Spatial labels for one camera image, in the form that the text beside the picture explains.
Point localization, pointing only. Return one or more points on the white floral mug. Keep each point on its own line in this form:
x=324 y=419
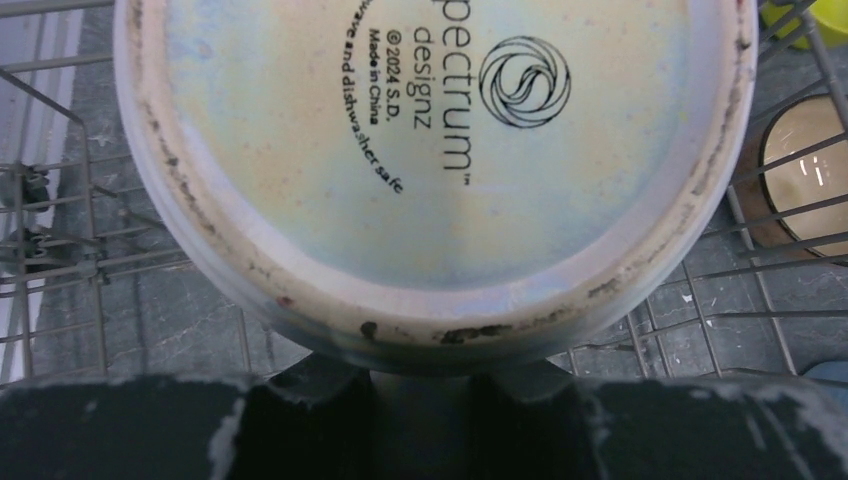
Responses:
x=436 y=187

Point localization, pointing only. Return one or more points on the lime green bowl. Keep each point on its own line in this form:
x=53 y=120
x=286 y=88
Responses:
x=829 y=16

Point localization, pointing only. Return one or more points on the light blue mug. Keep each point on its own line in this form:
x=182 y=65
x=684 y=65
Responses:
x=834 y=373

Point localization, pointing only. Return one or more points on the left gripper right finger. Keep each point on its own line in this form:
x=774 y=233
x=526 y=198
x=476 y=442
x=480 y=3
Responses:
x=538 y=421

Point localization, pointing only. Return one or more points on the grey wire dish rack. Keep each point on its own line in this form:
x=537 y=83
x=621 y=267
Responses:
x=91 y=283

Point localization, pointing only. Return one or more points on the beige brown-rimmed bowl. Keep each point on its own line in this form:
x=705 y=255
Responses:
x=791 y=182

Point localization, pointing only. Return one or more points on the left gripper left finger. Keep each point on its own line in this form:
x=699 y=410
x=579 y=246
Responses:
x=182 y=427

